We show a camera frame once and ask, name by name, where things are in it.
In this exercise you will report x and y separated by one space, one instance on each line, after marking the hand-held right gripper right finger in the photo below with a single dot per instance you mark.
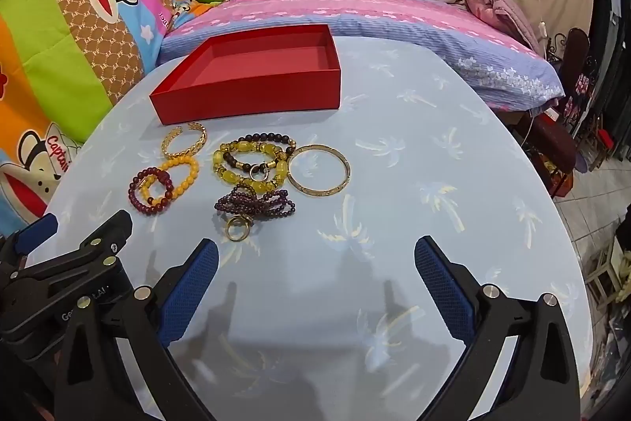
443 288

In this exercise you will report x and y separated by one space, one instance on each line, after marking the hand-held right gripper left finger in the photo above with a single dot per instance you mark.
190 288

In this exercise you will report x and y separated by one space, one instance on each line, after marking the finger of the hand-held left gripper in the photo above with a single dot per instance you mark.
32 233
106 238

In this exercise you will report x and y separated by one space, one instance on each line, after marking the gold bangle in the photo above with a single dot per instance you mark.
310 192

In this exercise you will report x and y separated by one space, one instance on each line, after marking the red cardboard box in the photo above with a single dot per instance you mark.
256 66

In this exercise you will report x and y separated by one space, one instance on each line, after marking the white stool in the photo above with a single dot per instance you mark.
609 270

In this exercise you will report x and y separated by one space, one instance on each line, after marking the dark chair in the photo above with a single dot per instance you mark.
554 142

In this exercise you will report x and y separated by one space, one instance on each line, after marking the monkey print blanket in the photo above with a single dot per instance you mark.
74 31

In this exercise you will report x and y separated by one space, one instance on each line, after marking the pink purple pillow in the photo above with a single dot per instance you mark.
394 16

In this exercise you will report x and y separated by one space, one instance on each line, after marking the purple folded cloth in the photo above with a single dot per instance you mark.
498 2

